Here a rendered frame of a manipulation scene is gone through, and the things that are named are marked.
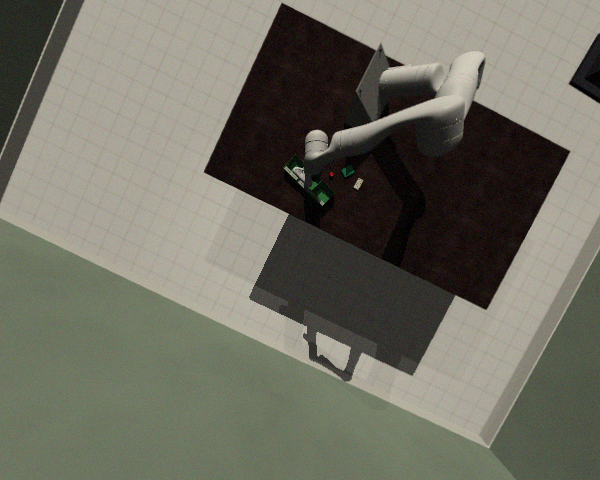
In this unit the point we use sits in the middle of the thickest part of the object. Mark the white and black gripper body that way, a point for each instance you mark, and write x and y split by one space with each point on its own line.
306 176

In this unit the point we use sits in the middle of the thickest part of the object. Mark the green three-compartment bin rack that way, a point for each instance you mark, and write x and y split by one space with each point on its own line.
319 191

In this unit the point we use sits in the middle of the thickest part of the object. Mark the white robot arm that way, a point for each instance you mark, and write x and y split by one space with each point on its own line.
438 122

